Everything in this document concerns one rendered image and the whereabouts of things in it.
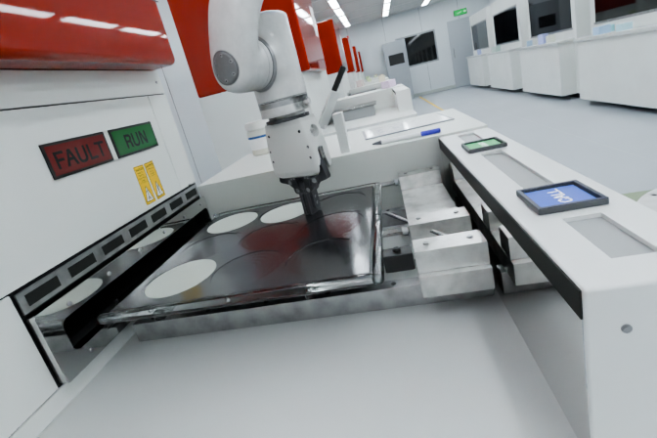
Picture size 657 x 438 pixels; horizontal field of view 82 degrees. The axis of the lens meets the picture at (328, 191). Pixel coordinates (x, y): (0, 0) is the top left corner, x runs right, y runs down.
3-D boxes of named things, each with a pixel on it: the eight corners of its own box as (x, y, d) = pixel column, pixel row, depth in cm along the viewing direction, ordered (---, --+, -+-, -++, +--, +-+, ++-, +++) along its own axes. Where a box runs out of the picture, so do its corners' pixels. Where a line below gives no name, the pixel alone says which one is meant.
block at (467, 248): (417, 274, 43) (414, 250, 43) (416, 260, 47) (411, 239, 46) (490, 263, 42) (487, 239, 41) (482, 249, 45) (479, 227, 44)
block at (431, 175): (401, 191, 74) (398, 176, 73) (400, 186, 77) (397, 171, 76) (442, 183, 72) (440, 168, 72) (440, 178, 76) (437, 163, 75)
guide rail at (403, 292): (139, 342, 55) (131, 325, 54) (147, 332, 57) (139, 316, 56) (494, 295, 46) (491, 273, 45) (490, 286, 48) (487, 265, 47)
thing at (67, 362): (58, 385, 45) (21, 319, 43) (210, 235, 87) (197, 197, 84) (69, 384, 45) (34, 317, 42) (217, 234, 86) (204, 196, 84)
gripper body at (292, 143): (322, 102, 63) (337, 165, 66) (277, 112, 69) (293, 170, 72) (295, 110, 57) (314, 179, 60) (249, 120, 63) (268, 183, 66)
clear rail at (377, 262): (372, 287, 41) (370, 277, 41) (374, 188, 77) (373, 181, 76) (385, 286, 41) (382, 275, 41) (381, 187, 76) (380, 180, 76)
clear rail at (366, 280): (96, 328, 48) (92, 318, 47) (104, 321, 49) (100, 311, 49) (385, 286, 41) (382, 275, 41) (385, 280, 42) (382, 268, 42)
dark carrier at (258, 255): (110, 315, 49) (109, 311, 49) (217, 218, 81) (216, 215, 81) (371, 277, 43) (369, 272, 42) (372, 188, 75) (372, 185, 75)
